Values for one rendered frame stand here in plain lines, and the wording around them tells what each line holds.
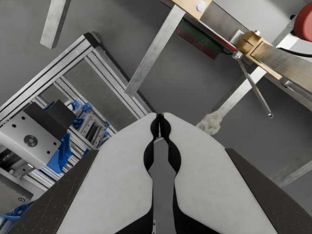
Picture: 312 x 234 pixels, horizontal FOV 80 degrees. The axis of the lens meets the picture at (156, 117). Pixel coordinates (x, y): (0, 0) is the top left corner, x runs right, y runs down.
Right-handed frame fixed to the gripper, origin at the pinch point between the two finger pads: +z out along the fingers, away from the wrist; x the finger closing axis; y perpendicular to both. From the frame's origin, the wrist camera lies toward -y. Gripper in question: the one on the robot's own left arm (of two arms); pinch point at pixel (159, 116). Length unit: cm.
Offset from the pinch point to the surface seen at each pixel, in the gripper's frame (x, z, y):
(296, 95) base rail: 51, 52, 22
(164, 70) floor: 7, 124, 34
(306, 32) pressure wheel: 30.6, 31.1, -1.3
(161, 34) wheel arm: 1.5, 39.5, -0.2
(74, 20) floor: -51, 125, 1
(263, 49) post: 23.4, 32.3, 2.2
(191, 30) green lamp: 11, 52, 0
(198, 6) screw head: 9.3, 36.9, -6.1
